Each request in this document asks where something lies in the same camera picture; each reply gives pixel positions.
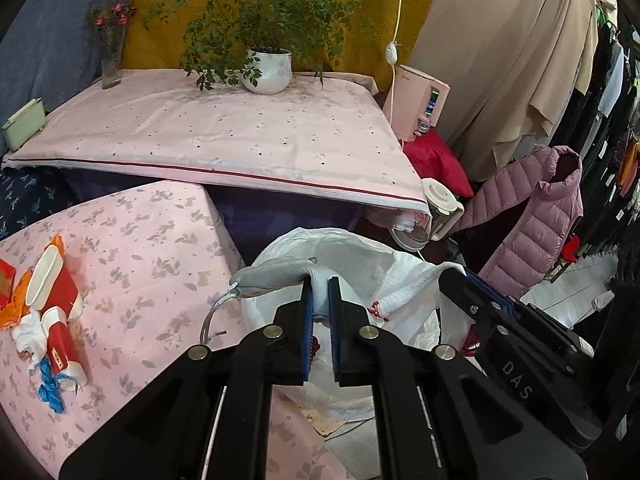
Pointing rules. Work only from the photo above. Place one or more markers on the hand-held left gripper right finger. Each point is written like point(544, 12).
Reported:
point(334, 330)

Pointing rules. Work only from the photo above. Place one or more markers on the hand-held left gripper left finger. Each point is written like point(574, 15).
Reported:
point(307, 330)

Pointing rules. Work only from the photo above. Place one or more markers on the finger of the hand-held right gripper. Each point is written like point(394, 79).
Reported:
point(467, 297)
point(492, 292)

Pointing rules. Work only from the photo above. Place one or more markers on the white plastic trash bag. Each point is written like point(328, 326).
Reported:
point(360, 260)

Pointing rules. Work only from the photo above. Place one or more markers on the red white paper cup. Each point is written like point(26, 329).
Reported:
point(62, 345)
point(55, 285)

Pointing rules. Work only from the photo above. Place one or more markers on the white tissue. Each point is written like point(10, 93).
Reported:
point(29, 342)

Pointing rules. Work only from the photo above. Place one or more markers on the orange plastic wrapper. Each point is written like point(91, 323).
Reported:
point(20, 305)

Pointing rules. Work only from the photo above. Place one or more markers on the red plastic packaging piece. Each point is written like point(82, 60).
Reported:
point(6, 282)

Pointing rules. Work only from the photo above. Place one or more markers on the pink down jacket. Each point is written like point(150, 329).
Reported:
point(540, 210)

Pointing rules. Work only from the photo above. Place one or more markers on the glass kettle with white lid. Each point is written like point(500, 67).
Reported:
point(440, 205)

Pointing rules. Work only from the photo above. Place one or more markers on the folded pink white cloth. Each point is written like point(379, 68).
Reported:
point(400, 220)

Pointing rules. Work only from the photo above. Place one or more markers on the dark purple cloth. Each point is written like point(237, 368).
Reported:
point(280, 215)

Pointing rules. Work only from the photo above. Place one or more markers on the red cloth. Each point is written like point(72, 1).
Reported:
point(435, 160)

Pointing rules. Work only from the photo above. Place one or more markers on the pink leaf-print cloth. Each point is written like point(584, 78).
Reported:
point(150, 270)

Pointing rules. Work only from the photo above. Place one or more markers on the small blue white jar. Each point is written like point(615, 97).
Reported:
point(425, 126)

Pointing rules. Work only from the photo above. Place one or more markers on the pink electric kettle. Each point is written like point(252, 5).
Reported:
point(407, 100)

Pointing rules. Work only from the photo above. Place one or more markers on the pink dotted tablecloth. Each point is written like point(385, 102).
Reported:
point(225, 130)

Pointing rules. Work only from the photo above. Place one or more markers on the row of hanging clothes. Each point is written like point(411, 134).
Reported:
point(610, 110)

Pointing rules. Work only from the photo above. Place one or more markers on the green plant in white pot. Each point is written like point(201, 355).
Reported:
point(267, 72)

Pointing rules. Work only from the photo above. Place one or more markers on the mustard yellow cloth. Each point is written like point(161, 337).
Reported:
point(350, 25)

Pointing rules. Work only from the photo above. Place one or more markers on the navy floral cloth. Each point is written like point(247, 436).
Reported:
point(30, 200)

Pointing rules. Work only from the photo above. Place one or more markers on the glass vase with red flowers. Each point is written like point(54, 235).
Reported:
point(111, 65)

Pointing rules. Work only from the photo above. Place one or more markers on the pale green box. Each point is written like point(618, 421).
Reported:
point(22, 122)

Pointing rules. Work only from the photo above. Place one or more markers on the blue curtain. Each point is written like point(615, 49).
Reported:
point(55, 40)

